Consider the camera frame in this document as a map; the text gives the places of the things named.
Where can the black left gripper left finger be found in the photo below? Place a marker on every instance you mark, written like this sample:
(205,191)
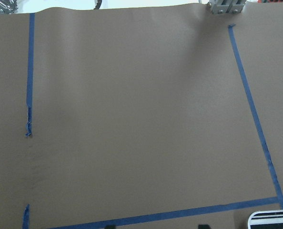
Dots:
(110,227)

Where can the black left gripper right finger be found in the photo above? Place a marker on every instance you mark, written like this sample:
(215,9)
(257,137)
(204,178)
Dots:
(203,226)

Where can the silver kitchen scale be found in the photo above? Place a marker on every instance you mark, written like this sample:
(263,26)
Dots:
(271,219)

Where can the aluminium frame post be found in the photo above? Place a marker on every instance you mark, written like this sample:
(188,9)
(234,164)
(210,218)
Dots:
(226,6)

